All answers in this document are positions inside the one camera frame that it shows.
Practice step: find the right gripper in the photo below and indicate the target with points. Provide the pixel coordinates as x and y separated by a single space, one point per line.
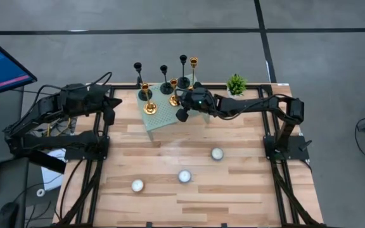
198 99

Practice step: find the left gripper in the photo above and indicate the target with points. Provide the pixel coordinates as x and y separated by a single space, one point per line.
84 99

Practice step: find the gold candlestick holder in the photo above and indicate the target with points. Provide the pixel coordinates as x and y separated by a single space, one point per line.
150 108
193 61
173 101

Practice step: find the black candlestick holder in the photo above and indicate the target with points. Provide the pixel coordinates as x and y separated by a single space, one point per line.
183 83
146 96
166 88

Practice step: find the tan candle tin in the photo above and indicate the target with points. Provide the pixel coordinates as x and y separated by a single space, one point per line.
137 185

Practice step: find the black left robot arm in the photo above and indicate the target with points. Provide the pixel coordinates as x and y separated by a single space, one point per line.
33 114

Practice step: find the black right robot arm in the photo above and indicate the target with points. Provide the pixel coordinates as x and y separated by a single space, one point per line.
255 106

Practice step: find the green perforated metal riser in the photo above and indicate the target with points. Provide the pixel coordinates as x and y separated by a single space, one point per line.
162 118

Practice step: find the green plant in white pot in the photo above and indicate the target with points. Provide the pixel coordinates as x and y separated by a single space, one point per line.
236 85

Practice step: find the black diagonal beam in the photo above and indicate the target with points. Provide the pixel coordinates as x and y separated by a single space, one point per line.
47 162

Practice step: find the white paper sheet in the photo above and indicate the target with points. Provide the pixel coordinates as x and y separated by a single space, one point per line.
52 177

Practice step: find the white tape roll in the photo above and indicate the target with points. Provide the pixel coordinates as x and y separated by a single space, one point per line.
40 192

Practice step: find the grey desk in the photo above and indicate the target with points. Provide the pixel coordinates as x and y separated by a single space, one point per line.
2 133

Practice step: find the black computer mouse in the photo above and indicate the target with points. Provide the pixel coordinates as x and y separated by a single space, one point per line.
7 215

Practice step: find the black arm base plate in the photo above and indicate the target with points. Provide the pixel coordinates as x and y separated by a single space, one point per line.
296 154
84 154

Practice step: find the black aluminium table frame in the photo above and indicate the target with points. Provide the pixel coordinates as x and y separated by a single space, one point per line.
264 126

